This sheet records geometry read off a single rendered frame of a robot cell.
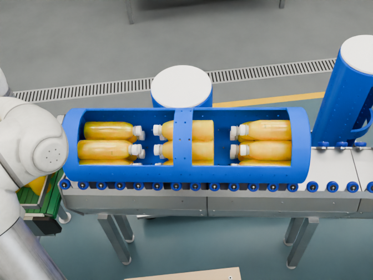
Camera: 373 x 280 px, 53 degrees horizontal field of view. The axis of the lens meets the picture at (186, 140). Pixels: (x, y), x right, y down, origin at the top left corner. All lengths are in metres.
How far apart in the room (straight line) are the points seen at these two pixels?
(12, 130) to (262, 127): 0.86
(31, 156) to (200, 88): 1.10
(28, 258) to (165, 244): 1.66
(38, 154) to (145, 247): 1.77
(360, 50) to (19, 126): 1.62
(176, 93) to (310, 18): 2.50
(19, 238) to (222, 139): 0.97
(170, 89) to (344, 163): 0.81
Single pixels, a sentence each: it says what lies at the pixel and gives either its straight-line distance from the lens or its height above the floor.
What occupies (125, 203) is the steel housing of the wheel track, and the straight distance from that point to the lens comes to 1.60.
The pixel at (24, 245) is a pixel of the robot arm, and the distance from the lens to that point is 0.83.
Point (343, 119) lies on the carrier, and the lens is 2.13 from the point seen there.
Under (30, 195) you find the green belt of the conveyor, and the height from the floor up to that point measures 0.90.
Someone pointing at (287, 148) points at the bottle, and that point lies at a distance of 1.37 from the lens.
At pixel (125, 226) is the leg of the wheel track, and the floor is 0.24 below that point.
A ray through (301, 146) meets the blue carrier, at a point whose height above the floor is 1.20.
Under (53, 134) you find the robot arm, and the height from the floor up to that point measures 1.70.
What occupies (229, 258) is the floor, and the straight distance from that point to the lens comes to 2.39.
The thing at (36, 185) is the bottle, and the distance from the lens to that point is 1.62.
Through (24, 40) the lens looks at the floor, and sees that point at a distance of 4.11.
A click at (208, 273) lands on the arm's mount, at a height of 1.01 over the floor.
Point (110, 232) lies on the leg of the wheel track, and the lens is 2.00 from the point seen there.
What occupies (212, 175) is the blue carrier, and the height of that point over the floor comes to 1.10.
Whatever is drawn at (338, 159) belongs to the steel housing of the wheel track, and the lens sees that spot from 1.68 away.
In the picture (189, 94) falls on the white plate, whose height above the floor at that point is 1.04.
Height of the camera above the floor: 2.25
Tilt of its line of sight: 53 degrees down
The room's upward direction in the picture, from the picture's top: 5 degrees counter-clockwise
